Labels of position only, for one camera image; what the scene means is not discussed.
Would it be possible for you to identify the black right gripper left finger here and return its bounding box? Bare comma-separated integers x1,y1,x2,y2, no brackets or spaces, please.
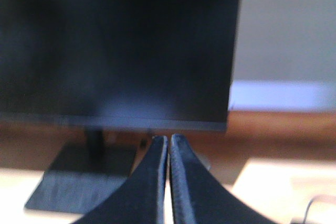
75,136,168,223

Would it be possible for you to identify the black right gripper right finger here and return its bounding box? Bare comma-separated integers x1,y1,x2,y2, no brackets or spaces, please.
170,134,272,223

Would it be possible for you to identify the wooden desk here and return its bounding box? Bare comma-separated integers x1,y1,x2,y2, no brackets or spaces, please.
1,111,335,223

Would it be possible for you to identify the black computer monitor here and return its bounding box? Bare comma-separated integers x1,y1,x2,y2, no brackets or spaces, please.
1,0,239,214

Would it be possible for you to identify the black monitor cable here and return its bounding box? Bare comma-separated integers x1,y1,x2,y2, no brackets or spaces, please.
304,195,336,224

